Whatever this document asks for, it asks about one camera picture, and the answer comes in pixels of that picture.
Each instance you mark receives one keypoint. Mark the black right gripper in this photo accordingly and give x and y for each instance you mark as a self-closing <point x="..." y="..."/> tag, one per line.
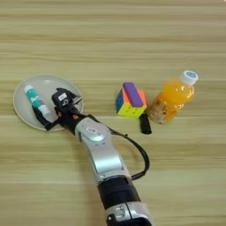
<point x="69" y="119"/>

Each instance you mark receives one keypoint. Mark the teal and white glue stick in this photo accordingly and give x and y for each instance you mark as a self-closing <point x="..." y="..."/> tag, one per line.
<point x="34" y="98"/>

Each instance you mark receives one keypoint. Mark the round grey plate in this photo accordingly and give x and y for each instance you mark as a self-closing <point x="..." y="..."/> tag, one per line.
<point x="44" y="82"/>

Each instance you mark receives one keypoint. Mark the multicoloured puzzle cube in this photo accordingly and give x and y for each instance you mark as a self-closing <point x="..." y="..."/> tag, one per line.
<point x="129" y="110"/>

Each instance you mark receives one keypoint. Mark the purple rectangular block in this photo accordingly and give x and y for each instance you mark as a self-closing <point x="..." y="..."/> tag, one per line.
<point x="132" y="93"/>

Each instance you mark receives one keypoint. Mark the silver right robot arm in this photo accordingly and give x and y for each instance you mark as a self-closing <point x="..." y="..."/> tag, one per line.
<point x="103" y="153"/>

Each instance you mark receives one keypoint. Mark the black box with white label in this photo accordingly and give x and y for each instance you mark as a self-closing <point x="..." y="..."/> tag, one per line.
<point x="61" y="97"/>

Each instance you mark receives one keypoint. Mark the black marker pen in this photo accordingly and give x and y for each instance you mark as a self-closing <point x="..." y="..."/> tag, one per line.
<point x="145" y="125"/>

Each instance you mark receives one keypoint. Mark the orange juice bottle white cap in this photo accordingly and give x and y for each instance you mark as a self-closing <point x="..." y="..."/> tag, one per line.
<point x="173" y="97"/>

